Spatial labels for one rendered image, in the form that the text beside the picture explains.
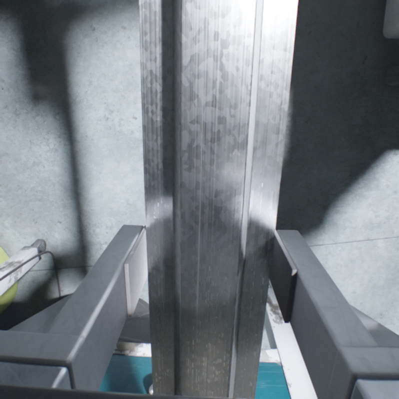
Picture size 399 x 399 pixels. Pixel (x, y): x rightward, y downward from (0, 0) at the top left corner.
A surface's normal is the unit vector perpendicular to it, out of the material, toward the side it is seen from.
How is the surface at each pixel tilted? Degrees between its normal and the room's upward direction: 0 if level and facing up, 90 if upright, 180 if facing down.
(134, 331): 90
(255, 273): 0
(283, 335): 90
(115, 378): 90
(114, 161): 0
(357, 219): 0
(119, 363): 90
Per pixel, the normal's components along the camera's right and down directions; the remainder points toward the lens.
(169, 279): -0.04, 0.30
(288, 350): 0.03, -0.95
